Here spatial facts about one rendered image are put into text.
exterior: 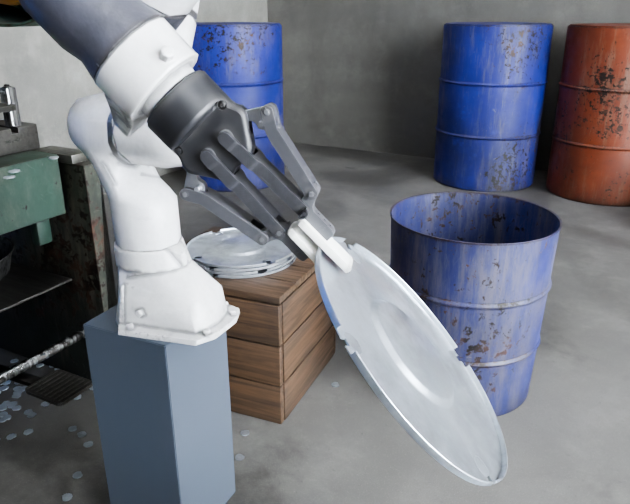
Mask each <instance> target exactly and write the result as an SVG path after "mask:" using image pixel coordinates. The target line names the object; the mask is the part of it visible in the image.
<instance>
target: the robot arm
mask: <svg viewBox="0 0 630 504"><path fill-rule="evenodd" d="M19 2H20V4H21V5H22V7H23V9H24V10H25V11H26V12H27V13H28V14H29V15H30V16H31V17H32V18H33V19H34V20H35V21H36V22H37V23H38V24H39V25H40V26H41V27H42V28H43V29H44V30H45V31H46V32H47V33H48V34H49V35H50V36H51V38H52V39H53V40H54V41H55V42H56V43H57V44H58V45H59V46H60V47H61V48H62V49H64V50H65V51H67V52H68V53H70V54H71V55H73V56H74V57H76V58H77V59H79V60H80V61H81V62H82V63H83V65H84V66H85V68H86V69H87V71H88V73H89V74H90V76H91V77H92V79H93V80H94V83H95V84H96V85H97V86H98V87H99V88H100V89H101V90H102V91H103V92H102V93H98V94H94V95H90V96H86V97H83V98H79V99H77V100H76V102H75V103H74V104H73V105H72V107H71V108H70V111H69V114H68V118H67V130H68V133H69V136H70V139H71V140H72V142H73V143H74V144H75V146H76V147H77V148H78V149H79V150H80V151H81V152H82V153H83V154H84V155H85V156H86V157H87V159H88V160H89V161H90V162H91V164H92V165H93V167H94V169H95V171H96V173H97V176H98V178H99V180H100V182H101V184H102V186H103V188H104V190H105V192H106V194H107V197H108V200H109V206H110V212H111V218H112V224H113V230H114V236H115V242H114V251H115V258H116V266H117V267H118V304H117V314H116V322H117V324H118V326H119V327H118V335H123V336H130V337H137V338H144V339H151V340H158V341H165V342H172V343H179V344H186V345H193V346H196V345H199V344H202V343H205V342H208V341H211V340H214V339H216V338H218V337H219V336H220V335H221V334H223V333H224V332H225V331H226V330H228V329H229V328H230V327H232V326H233V325H234V324H235V323H236V322H237V319H238V317H239V314H240V310H239V308H237V307H234V306H232V305H229V304H228V302H227V301H225V297H224V293H223V288H222V285H221V284H219V283H218V282H217V281H216V280H215V279H214V278H212V277H211V276H210V275H209V274H208V273H207V272H206V271H204V270H203V269H202V268H201V267H200V266H199V265H197V264H196V263H195V262H194V261H193V260H192V259H191V257H190V254H189V252H188V249H187V247H186V244H185V242H184V239H183V237H182V236H181V230H180V221H179V211H178V202H177V196H176V194H175V193H174V192H173V191H172V190H171V188H170V187H169V186H168V185H167V184H166V183H165V182H164V181H163V180H162V179H161V178H160V176H159V175H158V173H157V171H156V169H155V167H161V168H172V167H181V166H183V168H184V170H185V171H186V172H187V174H186V180H185V185H184V188H183V189H182V190H180V193H179V195H180V197H181V198H182V199H183V200H186V201H189V202H193V203H196V204H200V205H202V206H203V207H205V208H206V209H208V210H209V211H211V212H212V213H213V214H215V215H216V216H218V217H219V218H221V219H222V220H224V221H225V222H227V223H228V224H230V225H231V226H233V227H234V228H236V229H237V230H238V231H240V232H241V233H243V234H244V235H246V236H247V237H249V238H250V239H252V240H253V241H255V242H256V243H258V244H259V245H266V244H267V243H268V242H270V241H273V240H280V241H282V242H283V243H284V244H285V245H286V246H287V248H288V249H289V250H290V251H291V252H292V253H293V254H294V255H295V256H296V257H297V258H298V259H299V260H301V261H303V262H304V261H305V260H306V259H307V258H310V259H311V260H312V261H313V262H314V263H315V254H316V251H317V249H318V247H320V248H321V249H322V250H323V251H324V252H325V253H326V254H327V255H328V256H329V257H330V258H331V259H332V260H333V261H334V262H335V263H336V264H337V265H338V266H339V267H340V268H341V269H342V270H343V271H344V272H345V273H348V272H349V271H351V268H352V264H353V258H352V257H351V256H350V255H349V254H348V253H347V252H346V251H345V250H344V249H343V248H342V247H341V246H340V245H339V244H338V243H337V242H336V241H335V240H334V239H333V238H332V236H333V235H334V233H335V228H334V226H333V225H332V224H331V223H330V222H329V221H328V220H327V219H326V218H325V217H324V216H323V215H322V214H321V213H320V212H319V211H318V210H317V208H316V207H315V200H316V198H317V196H318V194H319V192H320V189H321V187H320V185H319V183H318V182H317V180H316V178H315V177H314V175H313V174H312V172H311V171H310V169H309V167H308V166H307V164H306V163H305V161H304V159H303V158H302V156H301V155H300V153H299V152H298V150H297V148H296V147H295V145H294V144H293V142H292V140H291V139H290V137H289V136H288V134H287V133H286V131H285V129H284V128H283V126H282V124H281V120H280V116H279V111H278V107H277V105H276V104H275V103H273V102H270V103H268V104H266V105H264V106H262V107H257V108H253V109H247V108H246V107H245V106H244V105H241V104H238V103H236V102H234V101H233V100H231V99H230V97H229V96H228V95H227V94H226V93H225V92H224V91H223V90H222V89H221V88H220V87H219V86H218V85H217V84H216V83H215V82H214V81H213V80H212V79H211V78H210V77H209V75H208V74H207V73H206V72H205V71H201V70H197V71H194V70H193V67H194V65H195V64H196V62H197V58H198V54H197V53H196V52H195V51H194V50H193V49H192V44H193V39H194V34H195V29H196V21H197V15H198V8H199V2H200V0H19ZM252 121H253V122H254V123H255V124H256V125H257V127H258V128H259V129H261V130H265V133H266V135H267V137H268V139H269V140H270V142H271V144H272V145H273V147H274V148H275V150H276V151H277V153H278V154H279V156H280V158H281V159H282V161H283V162H284V164H285V165H286V167H287V169H288V170H289V172H290V173H291V175H292V176H293V178H294V179H295V181H296V183H297V184H298V186H299V187H300V189H301V190H302V192H303V193H304V194H303V193H302V192H301V191H300V190H299V189H298V188H297V187H296V186H295V185H294V184H293V183H292V182H291V181H290V180H289V179H288V178H287V177H286V176H285V175H284V174H283V173H281V172H280V171H279V170H278V169H277V168H276V167H275V166H274V165H273V164H272V163H271V162H270V161H269V160H268V159H267V158H266V157H265V155H264V153H263V152H262V151H261V150H260V149H259V148H258V147H257V146H256V144H255V138H254V132H253V126H252ZM241 164H243V165H244V166H245V167H246V168H247V169H249V170H251V171H253V172H254V173H255V174H256V175H257V176H258V177H259V178H260V179H261V180H262V181H263V182H264V183H265V184H266V185H267V186H268V187H269V188H270V189H271V190H272V191H274V192H275V193H276V194H277V195H278V196H279V197H280V198H281V199H282V200H283V201H284V202H285V203H286V204H287V205H288V206H289V207H290V208H291V209H292V210H293V211H294V212H295V213H296V214H298V215H299V216H298V218H299V220H298V222H297V221H295V222H293V223H292V224H291V223H290V220H288V222H287V221H286V219H285V218H284V217H283V216H282V215H281V214H280V213H279V212H278V211H277V210H276V209H275V207H274V206H273V205H272V204H271V203H270V202H269V201H268V200H267V199H266V198H265V196H264V195H263V194H262V193H261V192H260V191H259V190H258V189H257V188H256V187H255V186H254V184H253V183H252V182H251V181H250V180H249V179H248V178H247V177H246V174H245V172H244V171H243V170H242V169H241V168H240V166H241ZM200 176H204V177H209V178H214V179H219V180H220V181H221V182H222V183H223V184H224V185H225V186H226V187H227V188H228V189H230V190H232V191H233V192H234V193H235V194H236V195H237V196H238V197H239V198H240V200H241V201H242V202H243V203H244V204H245V205H246V206H247V207H248V208H249V209H250V210H251V211H252V213H253V214H254V215H255V216H256V217H257V218H258V219H259V220H258V219H257V218H255V217H254V216H252V215H251V214H249V213H248V212H246V211H245V210H244V209H242V208H241V207H239V206H238V205H236V204H235V203H233V202H232V201H230V200H229V199H227V198H226V197H225V196H223V195H222V194H220V193H219V192H217V191H216V190H214V189H212V188H210V187H207V183H206V181H204V180H203V179H201V178H200ZM290 225H291V226H290Z"/></svg>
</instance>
